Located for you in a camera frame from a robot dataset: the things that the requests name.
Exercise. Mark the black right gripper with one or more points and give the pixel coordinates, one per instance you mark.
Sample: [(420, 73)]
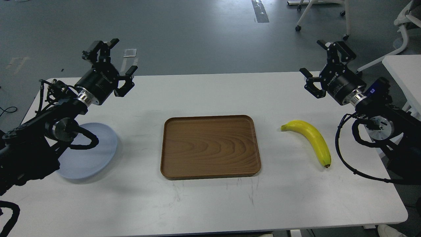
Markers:
[(335, 78)]

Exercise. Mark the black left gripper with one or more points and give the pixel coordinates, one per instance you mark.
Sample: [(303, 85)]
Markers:
[(103, 77)]

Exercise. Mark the yellow banana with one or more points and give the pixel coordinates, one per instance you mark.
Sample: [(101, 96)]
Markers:
[(314, 137)]

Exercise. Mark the light blue plate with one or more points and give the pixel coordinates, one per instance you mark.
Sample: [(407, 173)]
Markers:
[(82, 164)]

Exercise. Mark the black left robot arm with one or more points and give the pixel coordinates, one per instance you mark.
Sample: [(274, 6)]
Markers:
[(31, 151)]

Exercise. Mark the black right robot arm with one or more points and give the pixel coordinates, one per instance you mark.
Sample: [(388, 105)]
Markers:
[(377, 123)]

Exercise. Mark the white side table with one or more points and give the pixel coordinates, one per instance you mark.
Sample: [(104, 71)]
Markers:
[(406, 71)]

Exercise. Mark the grey floor tape strip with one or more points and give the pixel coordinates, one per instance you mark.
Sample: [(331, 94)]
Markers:
[(260, 11)]

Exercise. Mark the brown wooden tray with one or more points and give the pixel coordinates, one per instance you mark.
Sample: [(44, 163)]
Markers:
[(209, 147)]

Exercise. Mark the white shoe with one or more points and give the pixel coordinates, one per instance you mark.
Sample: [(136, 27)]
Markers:
[(387, 231)]

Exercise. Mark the white rolling table frame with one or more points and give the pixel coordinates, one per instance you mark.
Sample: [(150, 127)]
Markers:
[(323, 13)]

